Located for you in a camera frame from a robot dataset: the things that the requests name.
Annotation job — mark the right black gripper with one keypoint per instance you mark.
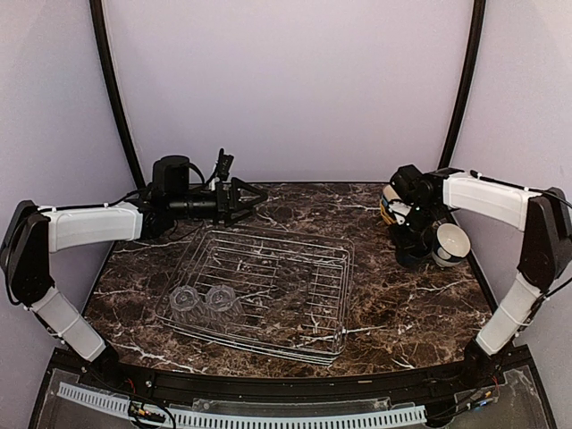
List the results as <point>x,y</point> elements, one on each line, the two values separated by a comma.
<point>397,235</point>

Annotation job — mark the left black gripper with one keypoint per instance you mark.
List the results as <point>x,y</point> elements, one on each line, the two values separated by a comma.
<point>223,203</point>

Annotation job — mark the dark blue ceramic mug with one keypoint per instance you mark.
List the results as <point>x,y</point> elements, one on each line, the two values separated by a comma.
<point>411,254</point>

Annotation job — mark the blue polka dot plate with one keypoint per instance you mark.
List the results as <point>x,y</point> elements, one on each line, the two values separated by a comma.
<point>386,214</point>

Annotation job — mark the white green patterned bowl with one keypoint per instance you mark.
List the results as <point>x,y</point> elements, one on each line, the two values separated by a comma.
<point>446,263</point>

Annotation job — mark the teal and white bowl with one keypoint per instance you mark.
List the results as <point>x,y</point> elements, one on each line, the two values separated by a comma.
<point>451,241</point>

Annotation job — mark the large beige plate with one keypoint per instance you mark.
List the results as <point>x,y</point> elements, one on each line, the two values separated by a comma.
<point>389,195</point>

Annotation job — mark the clear glass cup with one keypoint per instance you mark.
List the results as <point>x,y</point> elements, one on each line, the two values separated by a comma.
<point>187,305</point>
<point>223,306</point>

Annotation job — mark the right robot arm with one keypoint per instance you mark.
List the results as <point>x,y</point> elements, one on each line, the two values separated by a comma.
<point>445,214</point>

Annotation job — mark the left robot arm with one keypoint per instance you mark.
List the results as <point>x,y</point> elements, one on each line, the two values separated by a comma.
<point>177,192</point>

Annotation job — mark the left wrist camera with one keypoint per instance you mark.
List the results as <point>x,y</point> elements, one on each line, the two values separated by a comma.
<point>221,169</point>

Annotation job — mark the wire dish rack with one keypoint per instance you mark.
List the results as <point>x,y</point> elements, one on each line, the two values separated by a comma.
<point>294,289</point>

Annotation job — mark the black front rail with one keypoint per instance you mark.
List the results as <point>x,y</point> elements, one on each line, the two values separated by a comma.
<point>432,386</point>

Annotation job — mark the right black frame post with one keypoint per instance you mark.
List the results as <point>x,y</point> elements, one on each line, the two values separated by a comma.
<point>465,82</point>

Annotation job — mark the black frame post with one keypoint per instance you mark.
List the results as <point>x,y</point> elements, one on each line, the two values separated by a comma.
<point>465,82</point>
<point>104,51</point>

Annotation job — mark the white slotted cable duct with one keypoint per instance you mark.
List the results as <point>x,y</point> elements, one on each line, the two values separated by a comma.
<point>374,413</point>

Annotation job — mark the left black frame post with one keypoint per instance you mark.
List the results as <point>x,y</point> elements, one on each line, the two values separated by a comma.
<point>104,51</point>

